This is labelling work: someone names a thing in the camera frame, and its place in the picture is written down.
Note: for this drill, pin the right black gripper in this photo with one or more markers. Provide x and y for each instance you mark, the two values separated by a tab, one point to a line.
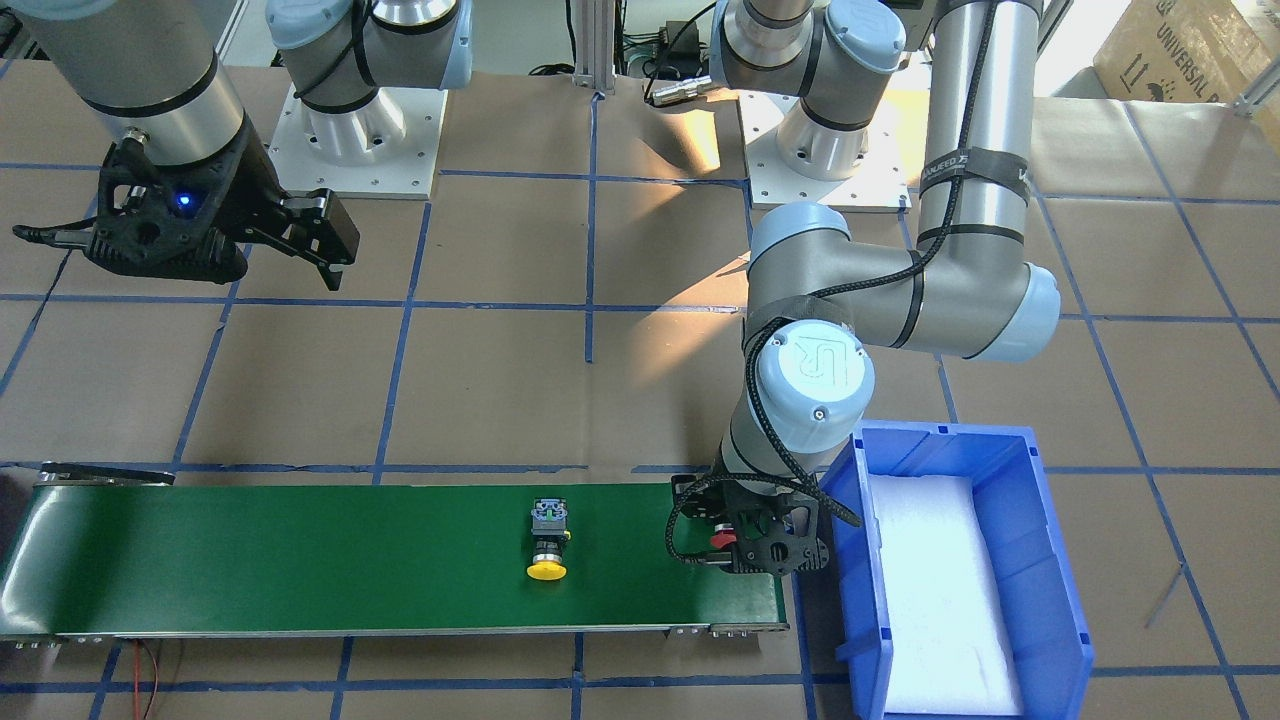
243	197

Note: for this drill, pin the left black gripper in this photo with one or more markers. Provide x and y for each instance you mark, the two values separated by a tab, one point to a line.
712	512

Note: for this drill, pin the yellow push button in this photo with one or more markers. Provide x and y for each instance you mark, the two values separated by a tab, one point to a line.
550	531

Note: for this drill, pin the red push button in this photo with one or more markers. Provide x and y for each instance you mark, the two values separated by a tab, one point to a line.
723	536

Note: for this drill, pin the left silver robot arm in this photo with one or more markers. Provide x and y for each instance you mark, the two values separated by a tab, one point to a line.
818	299

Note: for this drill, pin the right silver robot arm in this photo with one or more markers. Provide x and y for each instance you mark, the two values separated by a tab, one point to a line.
148	67

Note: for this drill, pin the blue plastic bin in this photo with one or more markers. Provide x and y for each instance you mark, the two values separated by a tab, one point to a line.
1051	648

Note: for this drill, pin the white foam in bin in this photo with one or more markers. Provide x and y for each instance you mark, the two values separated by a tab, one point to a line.
951	651

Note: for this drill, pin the green conveyor belt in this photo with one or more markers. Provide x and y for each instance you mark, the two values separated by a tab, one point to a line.
114	553

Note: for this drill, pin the cardboard box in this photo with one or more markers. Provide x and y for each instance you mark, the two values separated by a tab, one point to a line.
1187	51

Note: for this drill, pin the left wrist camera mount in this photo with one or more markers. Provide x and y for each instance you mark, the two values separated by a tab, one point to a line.
685	489

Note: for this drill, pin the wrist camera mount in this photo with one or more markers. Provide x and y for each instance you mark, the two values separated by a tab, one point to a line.
685	489
155	222

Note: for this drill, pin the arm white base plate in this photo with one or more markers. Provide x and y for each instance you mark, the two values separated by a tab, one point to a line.
386	150
790	158

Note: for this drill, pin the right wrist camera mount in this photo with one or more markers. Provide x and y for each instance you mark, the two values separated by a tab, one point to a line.
155	222

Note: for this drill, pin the aluminium frame post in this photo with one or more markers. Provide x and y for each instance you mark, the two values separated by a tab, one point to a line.
594	38

